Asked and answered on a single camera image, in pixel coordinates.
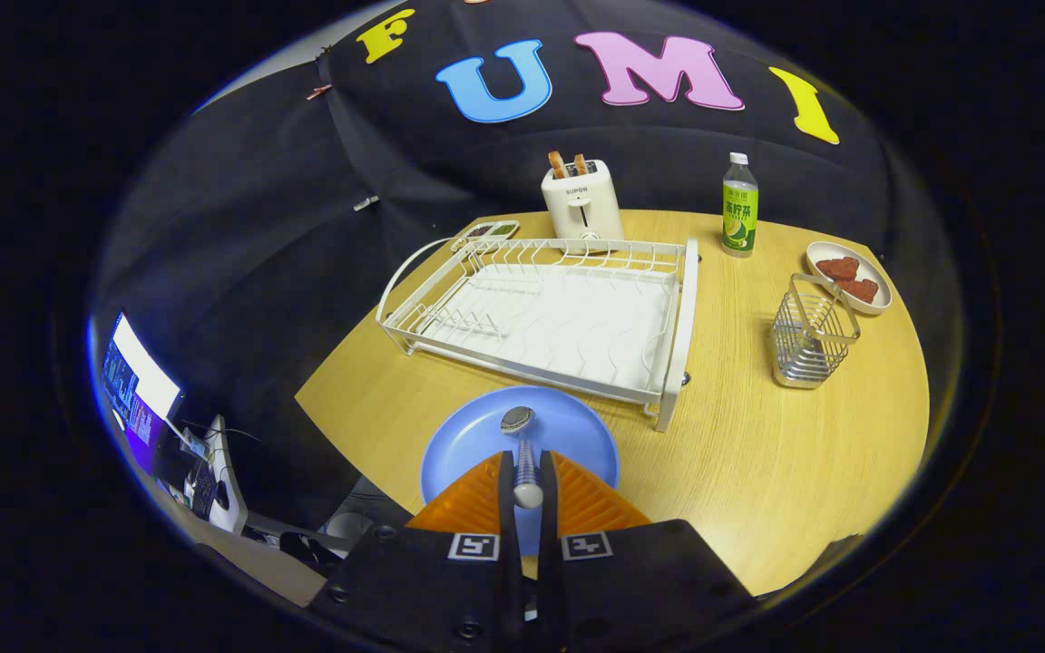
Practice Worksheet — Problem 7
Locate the metal wire basket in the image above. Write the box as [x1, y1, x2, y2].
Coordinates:
[772, 274, 861, 390]

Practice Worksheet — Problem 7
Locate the green label drink bottle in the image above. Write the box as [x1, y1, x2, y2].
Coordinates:
[722, 152, 759, 258]

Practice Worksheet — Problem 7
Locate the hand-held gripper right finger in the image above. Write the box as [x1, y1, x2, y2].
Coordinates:
[536, 451, 759, 653]

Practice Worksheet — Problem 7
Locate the white wire dish rack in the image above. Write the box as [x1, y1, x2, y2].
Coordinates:
[376, 236, 700, 433]

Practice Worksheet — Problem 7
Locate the divided white food tray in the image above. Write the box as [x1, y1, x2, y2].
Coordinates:
[451, 220, 521, 254]

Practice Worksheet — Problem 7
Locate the metal spoon checkered handle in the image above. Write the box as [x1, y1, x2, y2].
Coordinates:
[499, 406, 546, 511]

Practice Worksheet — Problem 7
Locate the blue plate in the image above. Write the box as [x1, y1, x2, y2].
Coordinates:
[420, 385, 620, 556]

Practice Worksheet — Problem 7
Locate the white oval dish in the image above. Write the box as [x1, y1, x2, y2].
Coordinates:
[806, 240, 894, 316]

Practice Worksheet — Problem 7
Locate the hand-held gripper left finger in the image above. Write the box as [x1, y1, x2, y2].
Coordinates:
[309, 451, 523, 653]

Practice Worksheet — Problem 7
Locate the black backdrop cloth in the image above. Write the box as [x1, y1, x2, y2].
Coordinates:
[87, 0, 963, 536]

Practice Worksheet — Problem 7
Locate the cream toaster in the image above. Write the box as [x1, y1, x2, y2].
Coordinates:
[541, 159, 625, 254]

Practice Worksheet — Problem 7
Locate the computer monitor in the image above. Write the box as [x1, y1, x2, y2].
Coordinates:
[101, 311, 185, 452]

